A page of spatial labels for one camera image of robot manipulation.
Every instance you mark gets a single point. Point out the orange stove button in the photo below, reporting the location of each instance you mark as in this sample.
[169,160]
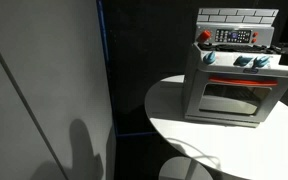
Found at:
[254,40]
[255,34]

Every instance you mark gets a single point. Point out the blue stove knob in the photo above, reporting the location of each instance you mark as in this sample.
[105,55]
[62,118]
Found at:
[261,61]
[210,57]
[243,61]

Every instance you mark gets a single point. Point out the black stove keypad panel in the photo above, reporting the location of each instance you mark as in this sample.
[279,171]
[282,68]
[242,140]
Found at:
[232,36]

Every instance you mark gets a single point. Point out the red round stove knob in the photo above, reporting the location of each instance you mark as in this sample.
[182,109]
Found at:
[204,36]

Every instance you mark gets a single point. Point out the grey toy stove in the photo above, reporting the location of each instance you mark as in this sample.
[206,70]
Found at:
[193,100]

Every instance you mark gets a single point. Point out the grey oven door with window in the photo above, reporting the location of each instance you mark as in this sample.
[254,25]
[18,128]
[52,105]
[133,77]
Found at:
[204,100]

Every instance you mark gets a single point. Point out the round white table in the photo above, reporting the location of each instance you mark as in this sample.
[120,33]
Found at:
[244,150]

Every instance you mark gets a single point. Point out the white round table base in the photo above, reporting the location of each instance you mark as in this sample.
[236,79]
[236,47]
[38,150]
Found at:
[179,170]

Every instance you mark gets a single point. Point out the blue frame strip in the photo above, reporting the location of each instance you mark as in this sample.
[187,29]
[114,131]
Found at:
[102,33]

